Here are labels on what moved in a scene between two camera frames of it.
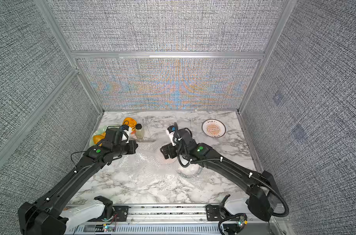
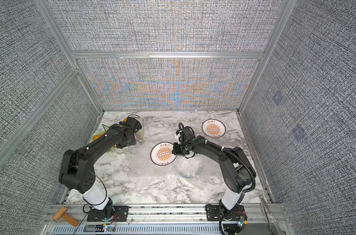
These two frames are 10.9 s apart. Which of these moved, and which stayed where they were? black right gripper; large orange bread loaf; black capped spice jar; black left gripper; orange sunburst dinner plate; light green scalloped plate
Moved: black left gripper; black right gripper
Stayed: large orange bread loaf; light green scalloped plate; black capped spice jar; orange sunburst dinner plate
